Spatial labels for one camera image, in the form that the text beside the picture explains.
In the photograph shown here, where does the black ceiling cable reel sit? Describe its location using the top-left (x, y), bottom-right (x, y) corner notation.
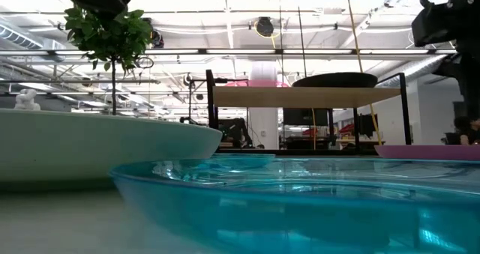
top-left (254, 16), bottom-right (277, 38)

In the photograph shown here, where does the person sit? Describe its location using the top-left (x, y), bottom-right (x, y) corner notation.
top-left (452, 115), bottom-right (480, 146)

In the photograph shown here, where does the turquoise transparent plate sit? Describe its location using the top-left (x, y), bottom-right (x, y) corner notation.
top-left (109, 157), bottom-right (480, 254)
top-left (209, 152), bottom-right (277, 170)

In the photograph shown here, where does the black cable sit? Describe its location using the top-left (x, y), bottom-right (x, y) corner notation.
top-left (294, 0), bottom-right (308, 79)

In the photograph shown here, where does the white figurine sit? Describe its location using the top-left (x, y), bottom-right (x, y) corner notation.
top-left (13, 88), bottom-right (41, 112)

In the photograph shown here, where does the purple plastic plate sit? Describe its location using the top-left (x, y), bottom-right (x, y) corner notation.
top-left (374, 144), bottom-right (480, 162)

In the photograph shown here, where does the green potted plant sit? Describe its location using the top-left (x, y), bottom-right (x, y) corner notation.
top-left (63, 6), bottom-right (155, 116)

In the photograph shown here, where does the pink transparent plate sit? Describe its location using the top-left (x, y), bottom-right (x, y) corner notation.
top-left (224, 79), bottom-right (290, 88)

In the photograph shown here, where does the black frying pan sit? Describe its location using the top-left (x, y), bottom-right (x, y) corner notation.
top-left (291, 72), bottom-right (379, 88)

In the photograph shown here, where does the wooden shelf with black frame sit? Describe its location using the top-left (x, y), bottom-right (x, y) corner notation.
top-left (205, 69), bottom-right (413, 153)

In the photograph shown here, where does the yellow cable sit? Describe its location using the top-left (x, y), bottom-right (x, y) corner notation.
top-left (344, 0), bottom-right (383, 146)

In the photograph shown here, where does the white pillar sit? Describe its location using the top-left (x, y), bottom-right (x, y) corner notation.
top-left (248, 61), bottom-right (281, 150)

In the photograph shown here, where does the black monitor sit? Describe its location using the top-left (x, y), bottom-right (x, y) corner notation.
top-left (283, 108), bottom-right (329, 127)

